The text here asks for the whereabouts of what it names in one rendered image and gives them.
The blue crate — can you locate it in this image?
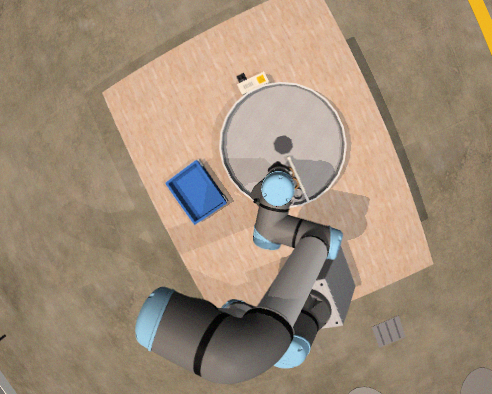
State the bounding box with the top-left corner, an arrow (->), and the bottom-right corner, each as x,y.
165,159 -> 229,225

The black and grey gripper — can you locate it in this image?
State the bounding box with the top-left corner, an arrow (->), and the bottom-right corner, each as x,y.
249,161 -> 292,207

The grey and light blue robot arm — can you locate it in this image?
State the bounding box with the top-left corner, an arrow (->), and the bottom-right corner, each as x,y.
135,169 -> 343,384

